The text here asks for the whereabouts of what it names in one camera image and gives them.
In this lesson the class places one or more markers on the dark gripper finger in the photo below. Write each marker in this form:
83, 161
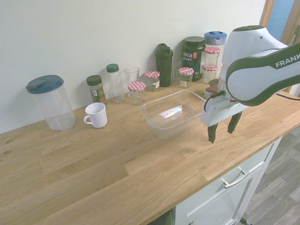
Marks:
235, 123
212, 133

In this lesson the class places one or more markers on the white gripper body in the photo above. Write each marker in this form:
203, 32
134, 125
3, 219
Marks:
218, 112

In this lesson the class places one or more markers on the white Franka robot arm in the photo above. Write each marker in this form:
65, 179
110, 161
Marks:
248, 77

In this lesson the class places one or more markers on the clear rectangular plastic container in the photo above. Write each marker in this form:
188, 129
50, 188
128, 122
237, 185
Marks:
173, 112

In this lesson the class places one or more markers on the labelled jar red checkered lid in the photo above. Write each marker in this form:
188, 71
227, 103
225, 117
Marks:
186, 78
152, 82

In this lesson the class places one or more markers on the clear drinking glass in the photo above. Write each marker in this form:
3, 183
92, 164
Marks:
131, 73
175, 73

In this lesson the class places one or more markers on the dark Vega Sport tub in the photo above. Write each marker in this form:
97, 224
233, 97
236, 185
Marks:
193, 58

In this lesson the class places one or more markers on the dark green shaker bottle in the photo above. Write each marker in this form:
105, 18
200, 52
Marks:
164, 65

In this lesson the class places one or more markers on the clear canister blue lid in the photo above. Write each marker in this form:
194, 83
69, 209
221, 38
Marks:
214, 38

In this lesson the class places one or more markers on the clear lidless glass jar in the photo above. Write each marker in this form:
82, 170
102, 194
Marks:
142, 79

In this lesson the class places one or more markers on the small jar red checkered lid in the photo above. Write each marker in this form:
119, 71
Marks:
136, 92

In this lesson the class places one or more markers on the clear bottle green cap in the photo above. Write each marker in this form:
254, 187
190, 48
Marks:
114, 84

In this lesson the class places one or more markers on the blue door panel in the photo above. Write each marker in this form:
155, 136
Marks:
279, 18

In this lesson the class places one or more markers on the white mug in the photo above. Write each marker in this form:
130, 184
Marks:
97, 116

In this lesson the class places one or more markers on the labelled spice jar dark lid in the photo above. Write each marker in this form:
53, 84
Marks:
96, 91

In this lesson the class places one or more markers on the large clear canister teal lid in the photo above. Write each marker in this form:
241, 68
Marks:
55, 105

